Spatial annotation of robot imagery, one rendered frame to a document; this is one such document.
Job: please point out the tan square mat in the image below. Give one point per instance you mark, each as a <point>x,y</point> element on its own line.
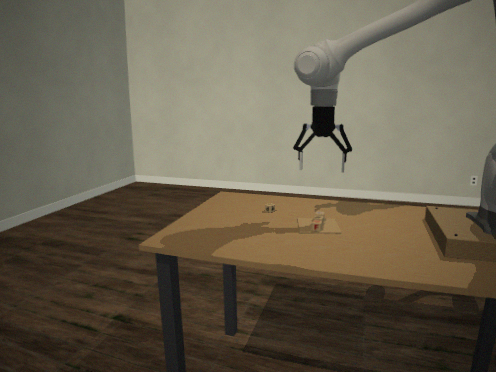
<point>329,226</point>

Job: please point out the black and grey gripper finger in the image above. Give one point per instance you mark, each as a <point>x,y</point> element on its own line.
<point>299,149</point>
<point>345,151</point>

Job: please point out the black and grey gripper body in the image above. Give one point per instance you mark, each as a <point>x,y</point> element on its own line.
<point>323,117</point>

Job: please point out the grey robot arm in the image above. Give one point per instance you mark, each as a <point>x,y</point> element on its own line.
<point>318,67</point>

